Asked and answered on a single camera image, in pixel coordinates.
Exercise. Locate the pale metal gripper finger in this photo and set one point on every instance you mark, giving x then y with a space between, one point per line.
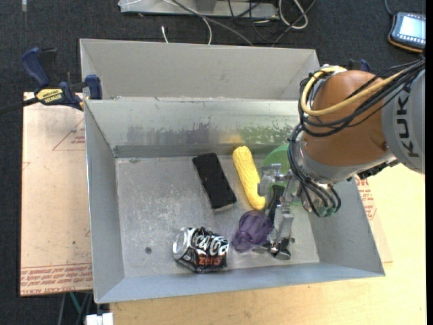
279 252
283 242

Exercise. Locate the clear purple plastic cup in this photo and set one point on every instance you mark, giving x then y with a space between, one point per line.
252 230

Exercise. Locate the yellow toy corn cob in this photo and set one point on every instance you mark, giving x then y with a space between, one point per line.
246 174

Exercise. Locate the green plastic cup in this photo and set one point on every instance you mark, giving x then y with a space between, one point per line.
274 154

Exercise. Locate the crushed black soda can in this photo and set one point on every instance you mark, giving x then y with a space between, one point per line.
200 249

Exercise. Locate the black sponge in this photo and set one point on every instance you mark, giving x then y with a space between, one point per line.
214 181

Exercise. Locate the grey metal bin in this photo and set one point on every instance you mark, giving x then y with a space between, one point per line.
159 198

